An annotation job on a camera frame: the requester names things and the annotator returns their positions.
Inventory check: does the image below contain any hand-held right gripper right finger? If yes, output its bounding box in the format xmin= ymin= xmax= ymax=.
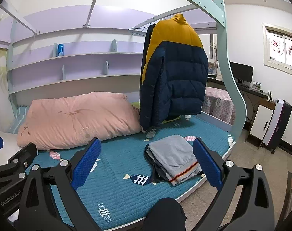
xmin=193 ymin=137 xmax=276 ymax=231

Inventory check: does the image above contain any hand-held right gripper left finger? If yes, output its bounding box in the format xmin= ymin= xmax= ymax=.
xmin=17 ymin=137 xmax=102 ymax=231

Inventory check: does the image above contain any grey and navy jacket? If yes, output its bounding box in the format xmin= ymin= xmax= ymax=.
xmin=144 ymin=135 xmax=205 ymax=186

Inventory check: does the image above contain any white pillow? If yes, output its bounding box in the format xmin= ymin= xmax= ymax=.
xmin=0 ymin=125 xmax=26 ymax=169

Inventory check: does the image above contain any striped blue pillow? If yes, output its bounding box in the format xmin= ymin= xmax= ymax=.
xmin=8 ymin=105 xmax=31 ymax=134

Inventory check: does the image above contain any teal quilted bed mat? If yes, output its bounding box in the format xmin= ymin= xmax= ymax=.
xmin=26 ymin=114 xmax=234 ymax=230

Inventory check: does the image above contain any pink quilt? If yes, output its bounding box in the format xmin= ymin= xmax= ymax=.
xmin=17 ymin=92 xmax=141 ymax=150

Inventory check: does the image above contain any white cabinet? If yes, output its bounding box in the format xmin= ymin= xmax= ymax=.
xmin=245 ymin=99 xmax=275 ymax=147

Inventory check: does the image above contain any person's right leg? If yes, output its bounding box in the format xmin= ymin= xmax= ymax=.
xmin=142 ymin=197 xmax=187 ymax=231

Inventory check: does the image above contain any white and purple suitcase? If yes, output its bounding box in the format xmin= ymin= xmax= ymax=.
xmin=261 ymin=98 xmax=292 ymax=154

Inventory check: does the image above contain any navy and yellow puffer jacket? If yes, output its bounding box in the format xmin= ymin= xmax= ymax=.
xmin=139 ymin=14 xmax=208 ymax=131

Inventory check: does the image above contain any dark desk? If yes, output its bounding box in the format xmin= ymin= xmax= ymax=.
xmin=207 ymin=76 xmax=275 ymax=126

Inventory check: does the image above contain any colourful printed box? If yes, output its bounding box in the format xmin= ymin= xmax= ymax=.
xmin=208 ymin=62 xmax=219 ymax=75

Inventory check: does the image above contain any black computer monitor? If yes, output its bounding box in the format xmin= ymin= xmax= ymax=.
xmin=229 ymin=62 xmax=254 ymax=83

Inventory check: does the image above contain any blue box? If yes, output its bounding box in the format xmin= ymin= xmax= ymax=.
xmin=54 ymin=43 xmax=65 ymax=57

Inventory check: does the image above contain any white framed window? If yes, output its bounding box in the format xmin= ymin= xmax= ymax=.
xmin=262 ymin=23 xmax=292 ymax=79

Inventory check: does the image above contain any lilac wall shelf unit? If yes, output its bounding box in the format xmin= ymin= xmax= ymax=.
xmin=7 ymin=28 xmax=146 ymax=101

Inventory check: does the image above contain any mint green bed frame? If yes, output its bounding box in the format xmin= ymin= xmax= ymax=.
xmin=134 ymin=0 xmax=246 ymax=224

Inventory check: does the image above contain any white clothes rail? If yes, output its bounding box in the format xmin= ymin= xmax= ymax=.
xmin=133 ymin=3 xmax=202 ymax=29

